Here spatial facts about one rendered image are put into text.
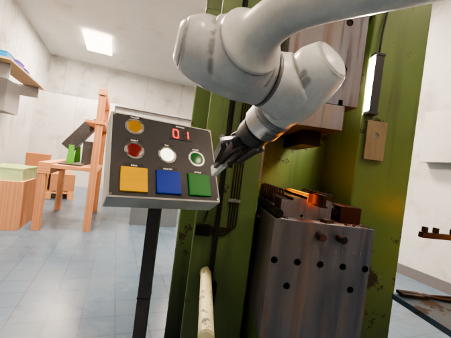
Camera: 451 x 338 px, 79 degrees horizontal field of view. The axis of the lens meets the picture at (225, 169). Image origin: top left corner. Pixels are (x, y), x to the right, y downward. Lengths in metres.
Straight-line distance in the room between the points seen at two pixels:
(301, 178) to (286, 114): 1.10
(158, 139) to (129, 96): 9.05
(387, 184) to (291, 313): 0.70
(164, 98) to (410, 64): 9.03
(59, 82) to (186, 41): 9.70
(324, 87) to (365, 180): 0.91
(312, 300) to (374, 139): 0.72
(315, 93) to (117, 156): 0.56
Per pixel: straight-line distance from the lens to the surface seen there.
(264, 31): 0.39
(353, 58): 1.24
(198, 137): 0.97
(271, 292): 1.10
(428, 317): 1.20
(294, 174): 1.59
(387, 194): 1.43
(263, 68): 0.42
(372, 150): 1.36
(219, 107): 1.19
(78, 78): 10.07
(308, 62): 0.49
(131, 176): 0.81
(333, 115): 1.16
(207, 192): 0.87
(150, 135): 0.90
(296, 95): 0.49
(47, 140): 8.74
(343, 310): 1.22
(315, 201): 1.08
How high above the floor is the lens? 1.08
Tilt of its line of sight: 1 degrees down
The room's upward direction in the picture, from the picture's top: 7 degrees clockwise
